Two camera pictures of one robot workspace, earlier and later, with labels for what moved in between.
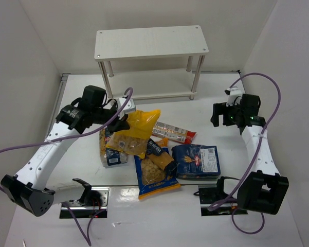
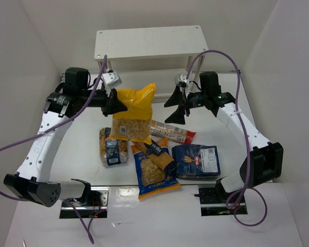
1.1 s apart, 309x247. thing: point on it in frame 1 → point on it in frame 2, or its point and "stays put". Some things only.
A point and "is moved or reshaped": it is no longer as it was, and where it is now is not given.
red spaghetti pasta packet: x=173 y=133 stays put
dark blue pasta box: x=196 y=162 stays put
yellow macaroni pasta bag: x=133 y=140 is moved or reshaped
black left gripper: x=119 y=123 → x=108 y=102
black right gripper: x=223 y=110 → x=185 y=102
